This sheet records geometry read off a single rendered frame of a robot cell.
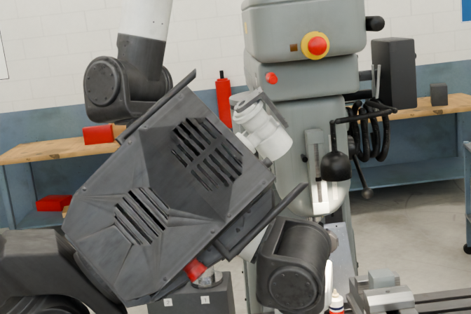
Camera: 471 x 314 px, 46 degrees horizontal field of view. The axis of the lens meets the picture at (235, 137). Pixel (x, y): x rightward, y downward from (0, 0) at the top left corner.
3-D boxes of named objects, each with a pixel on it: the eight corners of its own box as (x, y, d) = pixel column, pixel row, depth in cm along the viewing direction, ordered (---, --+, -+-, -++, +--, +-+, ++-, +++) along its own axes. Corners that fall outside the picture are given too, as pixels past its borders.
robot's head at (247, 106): (256, 153, 104) (290, 129, 103) (229, 118, 101) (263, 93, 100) (252, 140, 110) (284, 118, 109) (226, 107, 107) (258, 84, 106)
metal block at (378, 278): (395, 295, 155) (394, 275, 154) (374, 298, 155) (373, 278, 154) (389, 287, 160) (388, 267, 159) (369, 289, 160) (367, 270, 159)
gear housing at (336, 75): (362, 92, 134) (359, 50, 132) (261, 104, 133) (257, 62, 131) (333, 79, 166) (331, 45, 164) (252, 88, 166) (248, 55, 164)
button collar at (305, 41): (330, 57, 120) (328, 29, 119) (303, 61, 120) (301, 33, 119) (329, 57, 122) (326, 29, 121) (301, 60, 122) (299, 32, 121)
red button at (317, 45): (328, 55, 117) (326, 35, 116) (309, 57, 117) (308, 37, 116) (325, 53, 120) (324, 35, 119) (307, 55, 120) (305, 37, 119)
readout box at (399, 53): (422, 108, 168) (418, 37, 164) (392, 111, 168) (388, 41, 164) (400, 99, 188) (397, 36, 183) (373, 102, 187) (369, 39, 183)
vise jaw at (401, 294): (415, 308, 150) (414, 294, 149) (369, 313, 149) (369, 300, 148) (407, 297, 155) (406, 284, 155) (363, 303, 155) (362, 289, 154)
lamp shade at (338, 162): (330, 183, 126) (328, 157, 125) (315, 176, 133) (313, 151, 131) (358, 177, 128) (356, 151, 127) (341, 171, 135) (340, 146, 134)
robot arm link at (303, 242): (319, 332, 94) (322, 263, 89) (266, 324, 96) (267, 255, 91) (326, 291, 104) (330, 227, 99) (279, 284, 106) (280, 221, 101)
